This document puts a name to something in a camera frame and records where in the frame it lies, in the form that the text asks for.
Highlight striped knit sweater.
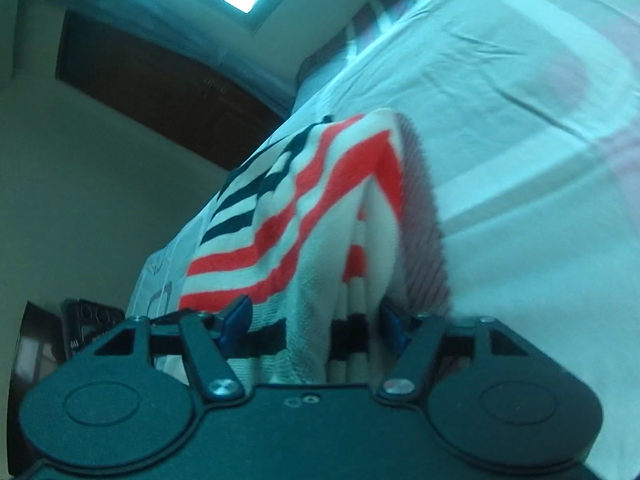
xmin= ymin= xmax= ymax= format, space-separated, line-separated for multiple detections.
xmin=177 ymin=111 xmax=416 ymax=387

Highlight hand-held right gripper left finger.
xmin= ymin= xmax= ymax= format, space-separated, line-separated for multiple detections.
xmin=90 ymin=294 xmax=253 ymax=403

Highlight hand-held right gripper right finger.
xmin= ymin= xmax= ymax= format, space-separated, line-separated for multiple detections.
xmin=377 ymin=302 xmax=532 ymax=403

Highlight black electronic device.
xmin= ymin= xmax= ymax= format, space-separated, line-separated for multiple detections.
xmin=60 ymin=298 xmax=127 ymax=361

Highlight patterned bedsheet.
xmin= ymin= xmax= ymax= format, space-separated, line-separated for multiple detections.
xmin=125 ymin=0 xmax=640 ymax=480

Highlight striped pillow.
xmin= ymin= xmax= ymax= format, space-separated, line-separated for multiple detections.
xmin=296 ymin=0 xmax=432 ymax=107

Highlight dark wooden wardrobe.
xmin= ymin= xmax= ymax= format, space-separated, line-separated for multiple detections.
xmin=55 ymin=10 xmax=287 ymax=172

